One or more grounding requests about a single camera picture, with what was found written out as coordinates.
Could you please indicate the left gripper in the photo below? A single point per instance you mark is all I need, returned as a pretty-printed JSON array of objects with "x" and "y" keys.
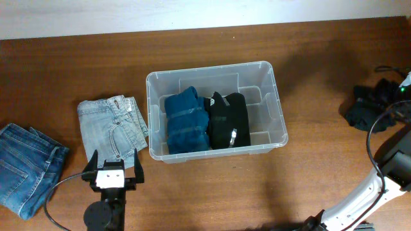
[{"x": 134, "y": 183}]

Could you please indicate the light blue jeans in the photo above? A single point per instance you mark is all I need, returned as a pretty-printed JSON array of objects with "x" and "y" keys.
[{"x": 113, "y": 127}]

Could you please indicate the teal garment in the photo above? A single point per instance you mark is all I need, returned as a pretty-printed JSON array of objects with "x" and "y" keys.
[{"x": 187, "y": 122}]

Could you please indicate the black garment with logo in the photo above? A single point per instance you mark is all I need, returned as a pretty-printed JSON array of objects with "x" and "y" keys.
[{"x": 228, "y": 121}]

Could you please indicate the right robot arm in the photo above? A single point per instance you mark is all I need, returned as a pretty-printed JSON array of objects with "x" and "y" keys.
[{"x": 388, "y": 179}]

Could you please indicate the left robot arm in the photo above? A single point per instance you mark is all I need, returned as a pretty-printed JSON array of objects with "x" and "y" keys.
[{"x": 108, "y": 214}]

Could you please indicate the dark blue folded jeans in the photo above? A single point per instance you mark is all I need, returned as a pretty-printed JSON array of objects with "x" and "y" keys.
[{"x": 31, "y": 164}]

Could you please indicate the clear plastic storage bin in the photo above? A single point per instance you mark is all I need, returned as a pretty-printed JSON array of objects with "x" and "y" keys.
[{"x": 255, "y": 80}]

